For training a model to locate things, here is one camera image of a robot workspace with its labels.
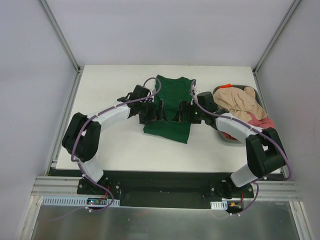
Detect green t shirt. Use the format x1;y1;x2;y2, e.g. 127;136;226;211
143;75;192;144

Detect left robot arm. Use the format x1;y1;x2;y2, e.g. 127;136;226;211
61;85;168;195

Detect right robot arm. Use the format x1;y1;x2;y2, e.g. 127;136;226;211
172;91;287;199

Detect grey laundry basket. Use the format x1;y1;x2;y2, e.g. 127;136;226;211
213;84;275;145

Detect orange t shirt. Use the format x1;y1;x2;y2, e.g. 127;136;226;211
219;83;233;89

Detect beige t shirt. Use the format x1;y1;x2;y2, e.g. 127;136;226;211
213;87;268;120

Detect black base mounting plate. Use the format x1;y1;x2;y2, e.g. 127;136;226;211
76;168;261;208

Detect pink t shirt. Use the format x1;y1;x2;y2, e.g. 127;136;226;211
222;111;275;141

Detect right white cable duct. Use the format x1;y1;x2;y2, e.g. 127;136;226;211
210;200;228;211

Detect white cable duct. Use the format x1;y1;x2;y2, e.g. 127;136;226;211
42;196;120;208
210;200;228;211

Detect left white cable duct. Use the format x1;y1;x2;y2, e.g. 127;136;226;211
42;196;120;208

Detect left aluminium table rail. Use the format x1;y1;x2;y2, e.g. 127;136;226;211
44;69;83;176

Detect aluminium table rail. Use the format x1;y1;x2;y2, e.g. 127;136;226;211
253;72;287;181
44;69;83;176

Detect right aluminium table rail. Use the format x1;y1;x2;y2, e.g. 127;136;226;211
253;72;287;181

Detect left aluminium frame post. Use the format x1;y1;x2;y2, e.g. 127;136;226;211
37;0;81;73

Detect aluminium frame post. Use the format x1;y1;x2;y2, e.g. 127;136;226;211
252;0;303;76
37;0;81;73

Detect right aluminium frame post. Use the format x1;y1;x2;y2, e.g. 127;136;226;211
252;0;303;76

